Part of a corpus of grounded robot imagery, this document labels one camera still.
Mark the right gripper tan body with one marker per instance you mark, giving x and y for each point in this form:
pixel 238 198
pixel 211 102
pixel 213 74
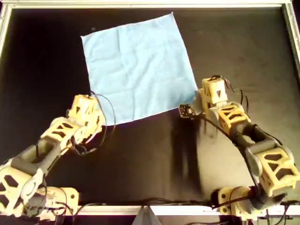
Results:
pixel 216 85

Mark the left gripper tan body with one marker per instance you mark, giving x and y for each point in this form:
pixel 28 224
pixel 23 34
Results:
pixel 84 107

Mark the light blue cloth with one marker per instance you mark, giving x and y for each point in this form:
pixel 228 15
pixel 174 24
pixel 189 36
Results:
pixel 138 68

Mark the right tan lattice robot arm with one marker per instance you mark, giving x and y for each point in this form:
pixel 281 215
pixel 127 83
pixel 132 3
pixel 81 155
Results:
pixel 269 145

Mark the left tan lattice robot arm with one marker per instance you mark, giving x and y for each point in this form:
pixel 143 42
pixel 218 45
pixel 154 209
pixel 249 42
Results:
pixel 22 159

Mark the grey camera bracket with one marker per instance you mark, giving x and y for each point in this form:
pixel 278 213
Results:
pixel 201 107

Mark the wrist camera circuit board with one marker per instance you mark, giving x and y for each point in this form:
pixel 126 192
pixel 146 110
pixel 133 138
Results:
pixel 187 111

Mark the aluminium table frame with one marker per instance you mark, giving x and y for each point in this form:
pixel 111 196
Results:
pixel 150 5

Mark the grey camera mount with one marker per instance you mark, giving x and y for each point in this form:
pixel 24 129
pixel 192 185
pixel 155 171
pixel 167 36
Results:
pixel 146 218

